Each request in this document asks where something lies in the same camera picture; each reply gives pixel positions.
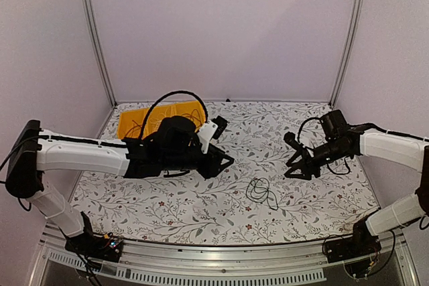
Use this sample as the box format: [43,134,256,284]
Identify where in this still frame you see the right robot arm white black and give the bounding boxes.
[284,110,428,257]

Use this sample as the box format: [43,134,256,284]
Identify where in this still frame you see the white cables in bin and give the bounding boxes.
[152,106,177,126]

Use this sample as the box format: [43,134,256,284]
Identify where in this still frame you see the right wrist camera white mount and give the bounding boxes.
[284,132,304,151]

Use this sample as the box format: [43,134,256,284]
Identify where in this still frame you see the aluminium frame post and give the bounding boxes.
[328,0,369,106]
[82,0,117,107]

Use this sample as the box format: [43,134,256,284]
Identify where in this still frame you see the left aluminium frame post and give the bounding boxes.
[82,0,117,107]

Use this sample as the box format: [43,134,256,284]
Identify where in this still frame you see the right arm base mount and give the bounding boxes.
[322,224,381,279]

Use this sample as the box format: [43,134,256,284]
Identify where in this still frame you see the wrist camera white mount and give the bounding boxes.
[196,116,228,154]
[284,132,304,151]

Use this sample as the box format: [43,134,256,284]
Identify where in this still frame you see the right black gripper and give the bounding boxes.
[285,139,349,181]

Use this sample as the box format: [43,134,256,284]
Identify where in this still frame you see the yellow bin left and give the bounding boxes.
[117,109,148,139]

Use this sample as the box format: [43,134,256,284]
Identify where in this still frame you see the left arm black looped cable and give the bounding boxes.
[139,90,209,139]

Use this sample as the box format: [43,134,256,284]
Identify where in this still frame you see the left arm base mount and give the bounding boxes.
[65,212,123,263]

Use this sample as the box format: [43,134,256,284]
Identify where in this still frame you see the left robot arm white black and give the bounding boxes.
[3,116,234,255]

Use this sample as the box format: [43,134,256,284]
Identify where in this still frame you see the black thin cable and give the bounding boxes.
[245,177,280,212]

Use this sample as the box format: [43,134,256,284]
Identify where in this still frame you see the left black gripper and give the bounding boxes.
[162,142,234,179]

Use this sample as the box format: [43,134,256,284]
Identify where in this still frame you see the right aluminium frame post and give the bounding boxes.
[328,0,369,106]

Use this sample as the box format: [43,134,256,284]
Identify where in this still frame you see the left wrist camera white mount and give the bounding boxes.
[196,116,228,154]

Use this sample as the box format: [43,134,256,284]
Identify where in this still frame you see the floral patterned table mat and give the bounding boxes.
[71,102,379,245]

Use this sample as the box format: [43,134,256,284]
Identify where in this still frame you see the aluminium front rail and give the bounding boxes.
[29,226,423,285]

